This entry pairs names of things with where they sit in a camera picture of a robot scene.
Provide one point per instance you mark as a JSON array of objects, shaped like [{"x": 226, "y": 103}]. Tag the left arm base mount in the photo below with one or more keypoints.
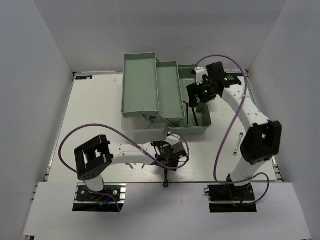
[{"x": 84, "y": 201}]

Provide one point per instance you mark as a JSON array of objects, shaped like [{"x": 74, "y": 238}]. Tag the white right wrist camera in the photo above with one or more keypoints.
[{"x": 199, "y": 72}]

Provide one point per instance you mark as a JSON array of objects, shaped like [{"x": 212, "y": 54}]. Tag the green plastic toolbox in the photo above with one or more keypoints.
[{"x": 153, "y": 92}]

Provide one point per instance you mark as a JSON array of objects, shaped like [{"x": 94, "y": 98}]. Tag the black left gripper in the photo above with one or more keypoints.
[{"x": 173, "y": 163}]

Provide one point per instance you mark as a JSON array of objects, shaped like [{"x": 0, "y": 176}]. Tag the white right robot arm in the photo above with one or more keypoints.
[{"x": 262, "y": 136}]

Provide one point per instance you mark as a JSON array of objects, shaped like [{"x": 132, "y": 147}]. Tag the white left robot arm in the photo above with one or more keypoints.
[{"x": 94, "y": 156}]

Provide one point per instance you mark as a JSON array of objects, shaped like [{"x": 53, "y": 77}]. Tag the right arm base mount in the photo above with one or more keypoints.
[{"x": 230, "y": 199}]

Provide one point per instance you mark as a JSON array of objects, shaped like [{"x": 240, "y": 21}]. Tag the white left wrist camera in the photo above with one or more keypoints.
[{"x": 172, "y": 138}]

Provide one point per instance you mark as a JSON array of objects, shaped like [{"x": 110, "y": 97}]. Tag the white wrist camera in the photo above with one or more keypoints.
[
  {"x": 172, "y": 138},
  {"x": 199, "y": 72}
]

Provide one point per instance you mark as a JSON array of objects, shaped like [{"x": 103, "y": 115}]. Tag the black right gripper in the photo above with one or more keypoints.
[{"x": 194, "y": 89}]

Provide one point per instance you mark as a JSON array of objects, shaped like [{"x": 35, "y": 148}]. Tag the dark hex key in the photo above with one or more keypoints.
[
  {"x": 186, "y": 112},
  {"x": 195, "y": 116}
]

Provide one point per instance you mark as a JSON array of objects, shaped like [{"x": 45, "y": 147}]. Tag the small silver wrench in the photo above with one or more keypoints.
[{"x": 240, "y": 137}]

